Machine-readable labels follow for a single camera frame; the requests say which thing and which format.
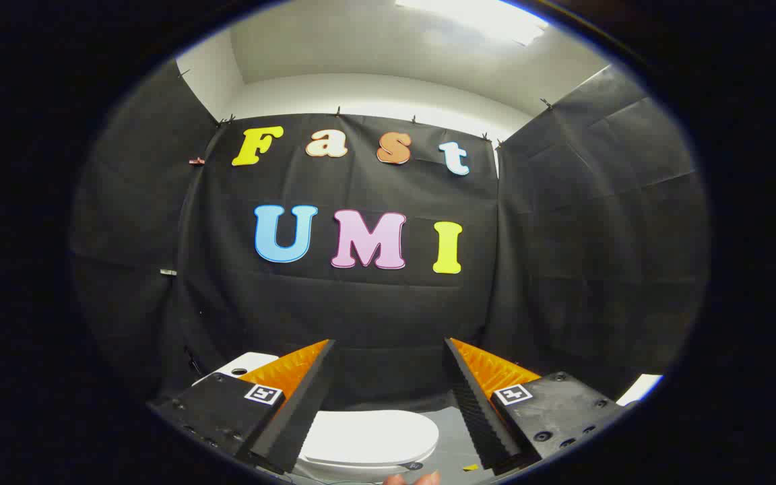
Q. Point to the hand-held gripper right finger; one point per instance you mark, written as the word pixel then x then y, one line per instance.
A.
pixel 479 417

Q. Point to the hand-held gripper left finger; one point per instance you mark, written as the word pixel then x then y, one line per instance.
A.
pixel 307 404

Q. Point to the black backdrop cloth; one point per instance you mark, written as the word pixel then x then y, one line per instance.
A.
pixel 374 316

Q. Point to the white toilet lid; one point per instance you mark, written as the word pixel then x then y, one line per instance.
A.
pixel 368 434

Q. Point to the white toilet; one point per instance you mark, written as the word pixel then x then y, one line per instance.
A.
pixel 253 364

